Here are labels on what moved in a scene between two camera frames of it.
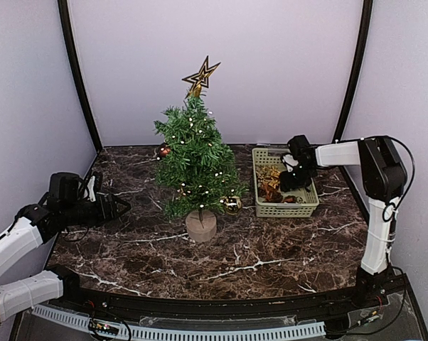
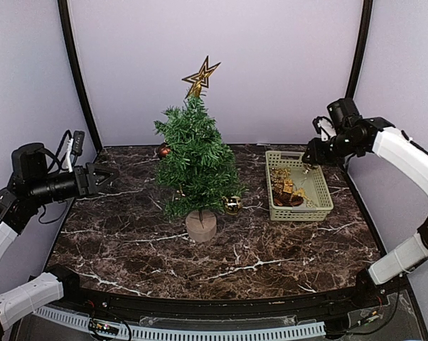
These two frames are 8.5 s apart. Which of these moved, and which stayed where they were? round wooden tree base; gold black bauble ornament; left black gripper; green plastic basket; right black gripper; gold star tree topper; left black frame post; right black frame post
Moved: right black gripper; left black gripper; green plastic basket
Stayed: gold black bauble ornament; gold star tree topper; right black frame post; round wooden tree base; left black frame post
